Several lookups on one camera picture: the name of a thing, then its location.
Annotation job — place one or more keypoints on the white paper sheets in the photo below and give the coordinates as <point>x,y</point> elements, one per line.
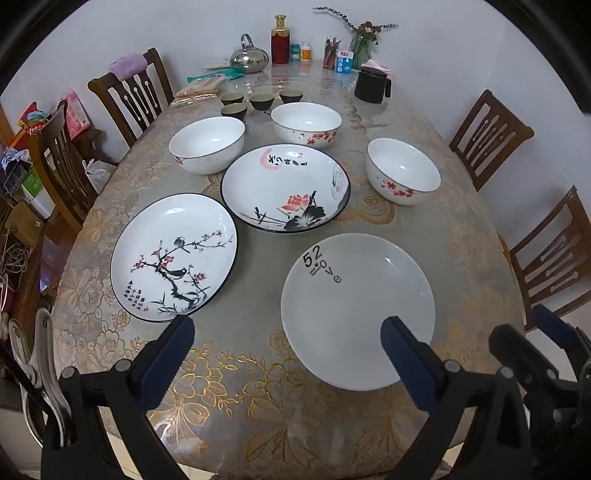
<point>217,64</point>

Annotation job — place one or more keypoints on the bird and blossom plate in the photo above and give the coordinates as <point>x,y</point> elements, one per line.
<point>184,221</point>

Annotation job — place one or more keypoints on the small teal jar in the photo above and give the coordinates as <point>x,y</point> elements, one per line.
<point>295,53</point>

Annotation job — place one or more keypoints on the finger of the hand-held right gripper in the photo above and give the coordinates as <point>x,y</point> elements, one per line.
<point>549,321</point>
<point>515,348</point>

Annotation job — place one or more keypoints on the plain white plate black print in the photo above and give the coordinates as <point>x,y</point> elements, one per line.
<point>351,300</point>

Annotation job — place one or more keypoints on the blue white carton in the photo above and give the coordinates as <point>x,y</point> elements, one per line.
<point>344,62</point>

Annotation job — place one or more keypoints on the cardboard box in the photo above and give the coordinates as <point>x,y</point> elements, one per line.
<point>23,217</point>

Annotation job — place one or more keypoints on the wooden chair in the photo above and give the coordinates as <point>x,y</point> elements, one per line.
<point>55,152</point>
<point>517,267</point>
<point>508,117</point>
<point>138,92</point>

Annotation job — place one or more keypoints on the small dark tea cup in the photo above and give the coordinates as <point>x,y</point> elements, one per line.
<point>232,97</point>
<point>233,111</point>
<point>291,95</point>
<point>262,101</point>

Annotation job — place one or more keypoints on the green plastic packet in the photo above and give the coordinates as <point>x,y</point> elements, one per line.
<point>217,74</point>

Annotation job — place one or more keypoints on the steel kettle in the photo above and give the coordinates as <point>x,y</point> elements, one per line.
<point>249,60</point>

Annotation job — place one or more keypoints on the white bowl red blossoms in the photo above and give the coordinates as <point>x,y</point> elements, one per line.
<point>205,138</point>
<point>401,161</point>
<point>304,120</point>

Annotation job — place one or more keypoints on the green glass vase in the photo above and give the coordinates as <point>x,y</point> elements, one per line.
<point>360,50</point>

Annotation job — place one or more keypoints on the pink floral tissue package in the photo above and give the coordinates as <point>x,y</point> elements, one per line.
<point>76,115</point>

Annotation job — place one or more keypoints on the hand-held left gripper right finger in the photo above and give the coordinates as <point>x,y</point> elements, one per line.
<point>411,364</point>

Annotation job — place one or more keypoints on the dried flower bouquet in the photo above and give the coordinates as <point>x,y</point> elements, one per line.
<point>367,26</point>

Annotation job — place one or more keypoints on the red snack bag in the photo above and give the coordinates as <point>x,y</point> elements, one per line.
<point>32,117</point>

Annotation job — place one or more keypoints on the pink tissue pack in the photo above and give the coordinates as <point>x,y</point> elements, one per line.
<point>385,69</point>

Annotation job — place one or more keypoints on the holder of coloured pencils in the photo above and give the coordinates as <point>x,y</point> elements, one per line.
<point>328,57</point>

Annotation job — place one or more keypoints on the white orange pill bottle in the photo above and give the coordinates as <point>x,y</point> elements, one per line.
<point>306,52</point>

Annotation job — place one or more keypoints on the black lidded mug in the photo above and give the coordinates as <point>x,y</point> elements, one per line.
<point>369,87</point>

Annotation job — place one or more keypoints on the green white box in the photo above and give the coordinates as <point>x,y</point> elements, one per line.
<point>32,184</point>

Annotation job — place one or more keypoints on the red bottle gold cap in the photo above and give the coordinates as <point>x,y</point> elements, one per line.
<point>280,46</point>

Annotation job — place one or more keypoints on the white plastic bag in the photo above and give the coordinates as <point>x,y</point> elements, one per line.
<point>98,175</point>

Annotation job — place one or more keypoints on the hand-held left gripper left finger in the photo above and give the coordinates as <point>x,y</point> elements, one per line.
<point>168,353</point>

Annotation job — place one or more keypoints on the metal spring clip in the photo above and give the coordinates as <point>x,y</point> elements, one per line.
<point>41,341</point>

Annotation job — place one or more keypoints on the lotus flower plate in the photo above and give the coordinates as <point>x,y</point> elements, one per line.
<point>277,184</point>

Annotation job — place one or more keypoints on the purple towel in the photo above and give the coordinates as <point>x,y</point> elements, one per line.
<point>128,64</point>

